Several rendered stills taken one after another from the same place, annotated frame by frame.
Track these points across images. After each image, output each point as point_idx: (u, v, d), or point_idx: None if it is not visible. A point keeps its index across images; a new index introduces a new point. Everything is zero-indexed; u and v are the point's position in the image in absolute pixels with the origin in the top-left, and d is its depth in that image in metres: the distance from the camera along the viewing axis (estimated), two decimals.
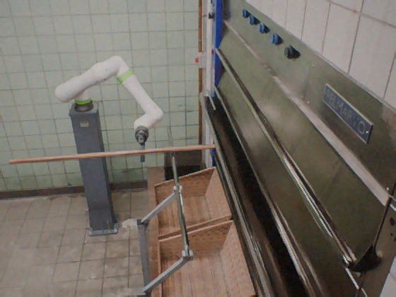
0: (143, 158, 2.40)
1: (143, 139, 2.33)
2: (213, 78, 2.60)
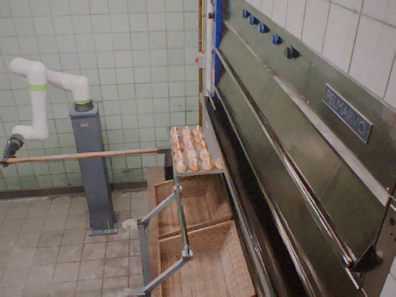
0: None
1: (8, 158, 2.24)
2: (213, 78, 2.60)
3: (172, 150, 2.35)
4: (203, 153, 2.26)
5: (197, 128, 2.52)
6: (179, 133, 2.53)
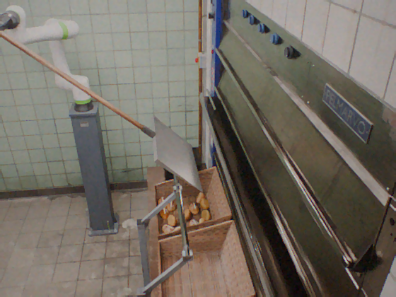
0: None
1: (1, 29, 1.87)
2: (213, 78, 2.60)
3: (188, 212, 2.66)
4: (170, 229, 2.53)
5: (162, 201, 2.79)
6: (175, 206, 2.77)
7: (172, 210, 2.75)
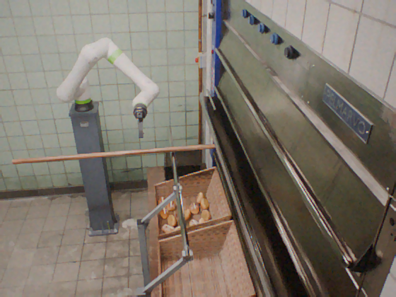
0: (141, 134, 2.37)
1: (141, 115, 2.31)
2: (213, 78, 2.60)
3: (188, 212, 2.66)
4: (170, 229, 2.53)
5: (162, 201, 2.79)
6: (175, 206, 2.77)
7: (172, 210, 2.75)
